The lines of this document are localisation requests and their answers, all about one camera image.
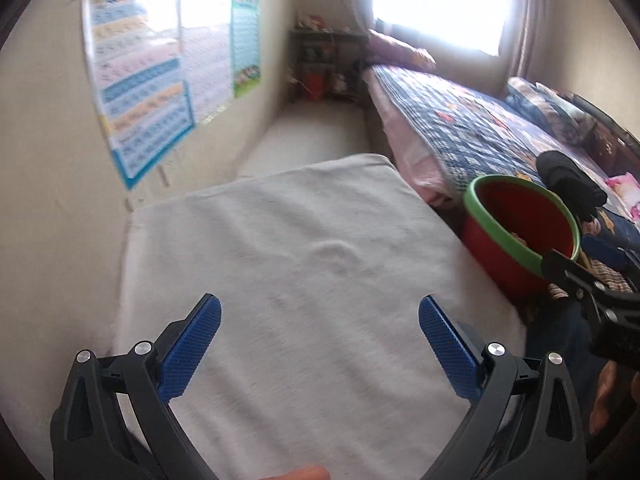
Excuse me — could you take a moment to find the pink printed cloth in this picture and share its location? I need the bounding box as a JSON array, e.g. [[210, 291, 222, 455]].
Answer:
[[606, 172, 640, 221]]

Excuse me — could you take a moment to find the dark wooden headboard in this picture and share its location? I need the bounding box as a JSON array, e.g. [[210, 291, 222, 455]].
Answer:
[[570, 92, 640, 181]]

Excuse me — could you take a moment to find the red basin with green rim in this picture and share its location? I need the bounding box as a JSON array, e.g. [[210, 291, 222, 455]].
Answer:
[[460, 174, 582, 306]]

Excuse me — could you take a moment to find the blue letter wall poster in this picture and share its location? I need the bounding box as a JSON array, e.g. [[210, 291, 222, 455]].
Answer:
[[80, 0, 197, 191]]

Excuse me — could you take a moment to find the bright window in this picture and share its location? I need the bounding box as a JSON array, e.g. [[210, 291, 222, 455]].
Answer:
[[372, 0, 508, 56]]

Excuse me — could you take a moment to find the pink pillow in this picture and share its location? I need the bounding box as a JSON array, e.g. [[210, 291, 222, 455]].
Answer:
[[367, 29, 437, 73]]

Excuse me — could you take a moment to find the floral pillow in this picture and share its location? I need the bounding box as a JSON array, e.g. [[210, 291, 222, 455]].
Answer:
[[505, 76, 596, 141]]

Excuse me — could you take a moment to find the pink quilted blanket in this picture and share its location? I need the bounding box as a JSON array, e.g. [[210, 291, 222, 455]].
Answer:
[[362, 67, 461, 206]]

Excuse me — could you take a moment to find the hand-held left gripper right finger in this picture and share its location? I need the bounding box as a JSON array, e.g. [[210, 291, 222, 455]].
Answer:
[[417, 294, 586, 480]]

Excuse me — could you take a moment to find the person's right hand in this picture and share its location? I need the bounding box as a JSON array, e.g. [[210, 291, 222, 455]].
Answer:
[[589, 360, 633, 436]]

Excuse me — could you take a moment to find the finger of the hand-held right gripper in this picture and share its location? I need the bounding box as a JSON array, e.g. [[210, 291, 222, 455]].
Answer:
[[542, 250, 640, 321], [582, 236, 640, 286]]

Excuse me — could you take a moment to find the white pink chart poster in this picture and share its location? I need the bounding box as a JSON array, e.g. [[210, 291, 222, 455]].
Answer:
[[177, 0, 233, 126]]

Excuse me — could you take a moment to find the green table wall poster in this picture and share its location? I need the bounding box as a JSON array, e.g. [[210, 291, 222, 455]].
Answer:
[[230, 0, 262, 99]]

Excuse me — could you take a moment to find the black cloth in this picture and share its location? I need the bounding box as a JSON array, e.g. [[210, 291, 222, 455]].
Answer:
[[536, 151, 608, 222]]

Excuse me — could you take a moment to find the bed with patterned quilt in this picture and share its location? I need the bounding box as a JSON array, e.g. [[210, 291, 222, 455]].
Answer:
[[372, 64, 640, 241]]

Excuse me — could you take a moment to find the person's left hand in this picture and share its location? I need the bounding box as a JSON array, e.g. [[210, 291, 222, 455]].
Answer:
[[265, 466, 332, 480]]

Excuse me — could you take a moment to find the dark bedside shelf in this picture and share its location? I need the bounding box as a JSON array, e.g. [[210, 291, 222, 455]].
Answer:
[[289, 27, 371, 108]]

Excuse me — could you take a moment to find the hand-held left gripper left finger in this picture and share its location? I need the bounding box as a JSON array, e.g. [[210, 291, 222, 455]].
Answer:
[[50, 292, 223, 480]]

